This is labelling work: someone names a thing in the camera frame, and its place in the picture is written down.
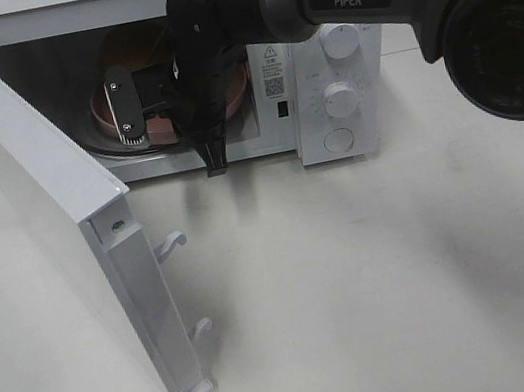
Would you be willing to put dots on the white timer knob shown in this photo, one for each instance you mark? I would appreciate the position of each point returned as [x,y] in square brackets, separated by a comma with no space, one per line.
[341,100]

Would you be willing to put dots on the round white door button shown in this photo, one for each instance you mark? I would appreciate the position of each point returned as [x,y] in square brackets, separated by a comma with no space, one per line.
[339,141]

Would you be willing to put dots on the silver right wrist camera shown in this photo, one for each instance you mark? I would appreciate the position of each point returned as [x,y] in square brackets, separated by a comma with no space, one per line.
[127,114]

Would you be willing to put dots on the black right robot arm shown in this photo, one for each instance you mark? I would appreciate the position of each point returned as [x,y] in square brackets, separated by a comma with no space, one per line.
[481,43]

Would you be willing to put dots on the burger with lettuce and cheese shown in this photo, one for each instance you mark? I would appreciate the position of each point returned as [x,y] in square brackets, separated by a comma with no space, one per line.
[134,46]

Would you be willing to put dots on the white microwave oven body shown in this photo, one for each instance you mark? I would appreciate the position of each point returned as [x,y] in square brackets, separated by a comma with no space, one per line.
[49,56]

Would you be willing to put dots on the white microwave door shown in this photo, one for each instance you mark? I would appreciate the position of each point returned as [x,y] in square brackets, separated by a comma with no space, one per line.
[80,217]

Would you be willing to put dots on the upper white power knob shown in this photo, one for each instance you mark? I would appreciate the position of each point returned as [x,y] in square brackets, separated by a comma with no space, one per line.
[339,41]

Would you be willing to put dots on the glass microwave turntable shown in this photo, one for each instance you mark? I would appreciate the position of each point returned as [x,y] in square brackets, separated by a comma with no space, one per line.
[114,148]

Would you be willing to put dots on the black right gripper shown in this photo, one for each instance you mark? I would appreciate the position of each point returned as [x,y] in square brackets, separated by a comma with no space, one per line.
[191,90]

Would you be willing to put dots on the pink round plate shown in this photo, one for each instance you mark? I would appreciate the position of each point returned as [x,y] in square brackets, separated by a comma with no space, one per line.
[160,131]

